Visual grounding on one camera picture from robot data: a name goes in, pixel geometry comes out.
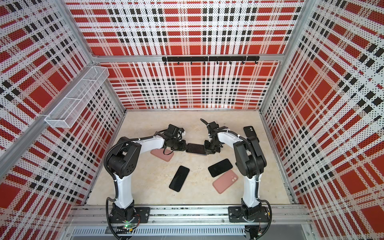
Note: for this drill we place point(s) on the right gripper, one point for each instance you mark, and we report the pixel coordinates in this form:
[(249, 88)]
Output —
[(208, 150)]

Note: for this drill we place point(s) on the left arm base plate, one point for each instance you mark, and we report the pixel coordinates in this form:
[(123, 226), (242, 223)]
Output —
[(130, 215)]

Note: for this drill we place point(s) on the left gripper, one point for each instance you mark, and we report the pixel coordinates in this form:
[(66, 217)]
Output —
[(183, 147)]

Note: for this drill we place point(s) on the black phone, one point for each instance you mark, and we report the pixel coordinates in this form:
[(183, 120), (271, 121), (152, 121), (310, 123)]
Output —
[(179, 178), (220, 168), (195, 148)]

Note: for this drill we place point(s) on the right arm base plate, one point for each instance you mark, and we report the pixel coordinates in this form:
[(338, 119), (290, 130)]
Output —
[(243, 214)]

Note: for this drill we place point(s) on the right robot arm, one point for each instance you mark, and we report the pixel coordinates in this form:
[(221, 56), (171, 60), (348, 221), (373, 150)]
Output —
[(250, 162)]

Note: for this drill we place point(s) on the black hook rail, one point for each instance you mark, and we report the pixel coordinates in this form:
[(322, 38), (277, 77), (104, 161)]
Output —
[(212, 59)]

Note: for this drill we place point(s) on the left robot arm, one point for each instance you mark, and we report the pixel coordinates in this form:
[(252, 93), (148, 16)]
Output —
[(121, 161)]

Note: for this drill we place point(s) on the pink case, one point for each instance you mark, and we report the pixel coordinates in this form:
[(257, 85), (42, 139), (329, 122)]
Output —
[(225, 181), (200, 154), (163, 154)]

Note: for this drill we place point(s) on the white wire mesh basket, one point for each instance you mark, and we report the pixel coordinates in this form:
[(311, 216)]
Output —
[(69, 109)]

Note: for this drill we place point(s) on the black phone case far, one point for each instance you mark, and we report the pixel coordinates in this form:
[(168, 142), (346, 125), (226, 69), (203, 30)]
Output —
[(250, 132)]

